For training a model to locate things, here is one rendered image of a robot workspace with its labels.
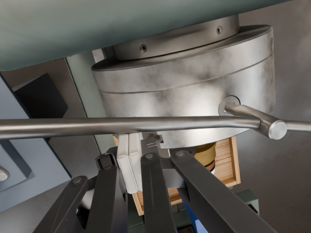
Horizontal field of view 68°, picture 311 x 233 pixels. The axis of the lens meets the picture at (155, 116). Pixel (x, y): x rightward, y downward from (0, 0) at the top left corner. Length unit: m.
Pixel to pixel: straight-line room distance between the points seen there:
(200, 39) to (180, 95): 0.09
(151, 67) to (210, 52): 0.07
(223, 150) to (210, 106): 0.49
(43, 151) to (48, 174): 0.09
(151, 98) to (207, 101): 0.07
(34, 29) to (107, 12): 0.07
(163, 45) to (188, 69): 0.06
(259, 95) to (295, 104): 1.77
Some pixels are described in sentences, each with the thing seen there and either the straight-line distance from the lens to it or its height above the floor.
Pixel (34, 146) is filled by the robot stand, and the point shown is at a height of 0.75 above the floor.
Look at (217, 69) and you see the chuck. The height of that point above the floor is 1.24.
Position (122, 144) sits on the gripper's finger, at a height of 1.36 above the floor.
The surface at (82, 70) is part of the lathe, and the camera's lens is 0.98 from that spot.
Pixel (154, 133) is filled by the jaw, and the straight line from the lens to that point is 0.33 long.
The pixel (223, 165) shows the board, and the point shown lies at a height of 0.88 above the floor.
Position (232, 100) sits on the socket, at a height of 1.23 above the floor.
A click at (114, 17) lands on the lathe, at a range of 0.26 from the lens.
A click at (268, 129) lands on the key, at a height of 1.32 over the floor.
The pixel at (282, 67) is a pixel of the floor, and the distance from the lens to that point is 1.95.
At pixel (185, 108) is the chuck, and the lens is 0.30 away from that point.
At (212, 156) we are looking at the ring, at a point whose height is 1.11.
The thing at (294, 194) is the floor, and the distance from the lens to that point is 2.60.
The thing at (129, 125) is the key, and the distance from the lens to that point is 0.17.
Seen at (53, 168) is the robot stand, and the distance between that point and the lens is 0.90.
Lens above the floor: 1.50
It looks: 68 degrees down
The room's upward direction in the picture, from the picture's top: 151 degrees clockwise
